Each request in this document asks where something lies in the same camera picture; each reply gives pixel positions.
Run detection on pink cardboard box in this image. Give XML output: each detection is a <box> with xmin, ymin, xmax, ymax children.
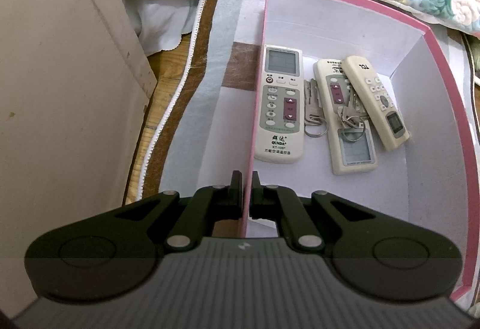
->
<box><xmin>249</xmin><ymin>0</ymin><xmax>479</xmax><ymax>306</ymax></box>

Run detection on striped grey brown rug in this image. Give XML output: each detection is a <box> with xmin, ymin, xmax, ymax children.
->
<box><xmin>126</xmin><ymin>0</ymin><xmax>265</xmax><ymax>203</ymax></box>

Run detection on cream remote with purple buttons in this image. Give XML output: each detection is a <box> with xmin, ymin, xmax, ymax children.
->
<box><xmin>313</xmin><ymin>59</ymin><xmax>377</xmax><ymax>175</ymax></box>

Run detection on silver key bunch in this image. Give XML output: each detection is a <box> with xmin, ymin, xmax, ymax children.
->
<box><xmin>337</xmin><ymin>85</ymin><xmax>368</xmax><ymax>143</ymax></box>

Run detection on white Qunda remote control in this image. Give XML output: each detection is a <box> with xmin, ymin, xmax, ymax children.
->
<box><xmin>254</xmin><ymin>44</ymin><xmax>305</xmax><ymax>164</ymax></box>

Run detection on cream TCL remote control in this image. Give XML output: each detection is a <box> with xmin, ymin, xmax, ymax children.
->
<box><xmin>342</xmin><ymin>56</ymin><xmax>409</xmax><ymax>151</ymax></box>

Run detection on beige cabinet panel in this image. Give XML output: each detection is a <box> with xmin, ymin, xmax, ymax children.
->
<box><xmin>1</xmin><ymin>0</ymin><xmax>156</xmax><ymax>316</ymax></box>

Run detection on silver keys on ring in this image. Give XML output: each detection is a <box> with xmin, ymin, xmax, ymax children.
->
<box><xmin>304</xmin><ymin>78</ymin><xmax>329</xmax><ymax>139</ymax></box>

